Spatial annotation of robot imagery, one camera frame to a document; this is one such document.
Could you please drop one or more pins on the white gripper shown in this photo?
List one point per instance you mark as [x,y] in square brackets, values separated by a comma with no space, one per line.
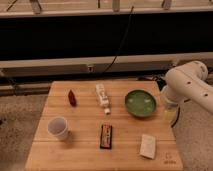
[169,112]

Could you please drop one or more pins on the red pepper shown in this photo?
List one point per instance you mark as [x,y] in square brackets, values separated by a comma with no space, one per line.
[72,98]

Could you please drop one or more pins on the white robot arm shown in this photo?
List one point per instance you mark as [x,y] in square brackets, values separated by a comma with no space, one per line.
[187,81]

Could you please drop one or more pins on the green bowl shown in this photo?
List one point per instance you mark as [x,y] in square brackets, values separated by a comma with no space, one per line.
[140,103]

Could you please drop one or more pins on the wooden table board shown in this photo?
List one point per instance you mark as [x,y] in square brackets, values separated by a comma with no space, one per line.
[74,133]

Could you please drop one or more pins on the dark red candy bar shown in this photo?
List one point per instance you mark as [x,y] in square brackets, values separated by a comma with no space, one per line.
[106,137]

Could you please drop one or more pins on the white plastic bottle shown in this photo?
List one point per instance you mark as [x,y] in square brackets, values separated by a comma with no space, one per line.
[103,98]

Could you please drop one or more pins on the white paper cup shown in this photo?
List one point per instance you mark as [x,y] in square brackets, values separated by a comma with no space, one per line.
[58,127]

